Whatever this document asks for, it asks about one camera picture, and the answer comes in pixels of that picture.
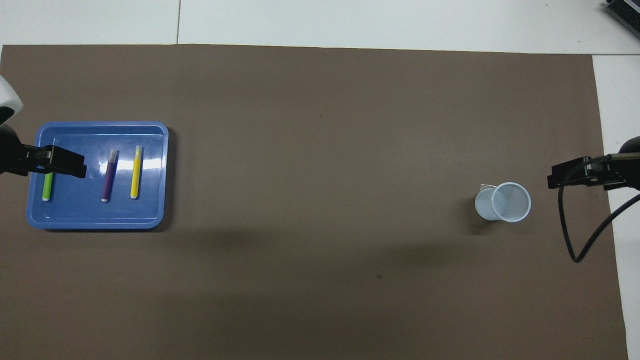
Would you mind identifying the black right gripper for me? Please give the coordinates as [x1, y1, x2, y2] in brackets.
[547, 136, 640, 191]

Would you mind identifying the grey striped device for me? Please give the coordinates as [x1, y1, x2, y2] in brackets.
[602, 0, 640, 38]

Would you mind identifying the brown table mat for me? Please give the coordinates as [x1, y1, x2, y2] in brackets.
[0, 44, 630, 360]

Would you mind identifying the blue plastic tray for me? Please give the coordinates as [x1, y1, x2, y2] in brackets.
[26, 121, 169, 230]

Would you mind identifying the purple highlighter pen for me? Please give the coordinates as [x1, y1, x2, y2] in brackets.
[101, 148, 120, 203]

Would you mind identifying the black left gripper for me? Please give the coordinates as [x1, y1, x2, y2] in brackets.
[0, 122, 87, 179]

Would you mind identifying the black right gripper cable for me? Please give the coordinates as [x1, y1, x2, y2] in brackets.
[558, 152, 640, 263]

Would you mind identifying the yellow highlighter pen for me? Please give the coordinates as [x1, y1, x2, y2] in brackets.
[130, 145, 144, 200]

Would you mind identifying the translucent plastic pen cup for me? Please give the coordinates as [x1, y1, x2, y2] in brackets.
[475, 182, 532, 223]

